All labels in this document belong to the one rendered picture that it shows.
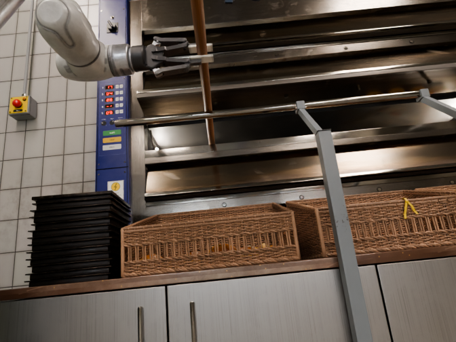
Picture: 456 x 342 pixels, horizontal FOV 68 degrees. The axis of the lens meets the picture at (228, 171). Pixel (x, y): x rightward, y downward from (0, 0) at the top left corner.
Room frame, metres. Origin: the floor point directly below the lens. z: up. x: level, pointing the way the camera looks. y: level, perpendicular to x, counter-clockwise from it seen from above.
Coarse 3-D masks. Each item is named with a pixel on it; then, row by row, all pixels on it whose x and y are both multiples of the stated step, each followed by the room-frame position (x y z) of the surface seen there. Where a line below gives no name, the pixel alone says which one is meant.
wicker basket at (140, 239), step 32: (160, 224) 1.07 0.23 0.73; (192, 224) 1.07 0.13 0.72; (224, 224) 1.07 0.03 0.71; (256, 224) 1.07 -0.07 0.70; (288, 224) 1.07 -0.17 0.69; (128, 256) 1.07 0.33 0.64; (160, 256) 1.07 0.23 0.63; (192, 256) 1.07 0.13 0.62; (224, 256) 1.07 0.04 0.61; (256, 256) 1.07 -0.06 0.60; (288, 256) 1.07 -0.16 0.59
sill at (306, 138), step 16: (384, 128) 1.56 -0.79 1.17; (400, 128) 1.57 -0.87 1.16; (416, 128) 1.57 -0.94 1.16; (432, 128) 1.57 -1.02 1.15; (448, 128) 1.57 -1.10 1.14; (224, 144) 1.56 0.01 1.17; (240, 144) 1.56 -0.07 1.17; (256, 144) 1.56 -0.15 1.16; (272, 144) 1.56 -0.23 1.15; (288, 144) 1.56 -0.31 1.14
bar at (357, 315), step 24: (360, 96) 1.19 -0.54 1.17; (384, 96) 1.19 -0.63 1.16; (408, 96) 1.19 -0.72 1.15; (120, 120) 1.19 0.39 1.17; (144, 120) 1.19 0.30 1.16; (168, 120) 1.19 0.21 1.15; (312, 120) 1.08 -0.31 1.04; (336, 168) 0.96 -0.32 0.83; (336, 192) 0.96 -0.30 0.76; (336, 216) 0.96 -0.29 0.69; (336, 240) 0.98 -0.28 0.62; (360, 288) 0.96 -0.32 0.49; (360, 312) 0.96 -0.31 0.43; (360, 336) 0.96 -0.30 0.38
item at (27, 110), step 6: (18, 96) 1.49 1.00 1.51; (24, 96) 1.48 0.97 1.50; (30, 96) 1.49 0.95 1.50; (24, 102) 1.48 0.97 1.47; (30, 102) 1.50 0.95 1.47; (36, 102) 1.55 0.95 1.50; (12, 108) 1.48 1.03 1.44; (18, 108) 1.48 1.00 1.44; (24, 108) 1.48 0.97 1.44; (30, 108) 1.50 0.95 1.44; (36, 108) 1.55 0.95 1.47; (12, 114) 1.49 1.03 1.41; (18, 114) 1.49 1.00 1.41; (24, 114) 1.50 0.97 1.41; (30, 114) 1.51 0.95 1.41; (18, 120) 1.55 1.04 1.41
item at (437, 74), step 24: (360, 72) 1.42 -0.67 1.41; (384, 72) 1.42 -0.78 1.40; (408, 72) 1.42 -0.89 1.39; (432, 72) 1.44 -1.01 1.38; (144, 96) 1.41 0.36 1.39; (168, 96) 1.42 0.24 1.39; (192, 96) 1.44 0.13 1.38; (216, 96) 1.46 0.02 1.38; (240, 96) 1.48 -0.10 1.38; (264, 96) 1.50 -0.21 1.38; (288, 96) 1.52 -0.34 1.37; (312, 96) 1.53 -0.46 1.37; (336, 96) 1.55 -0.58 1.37
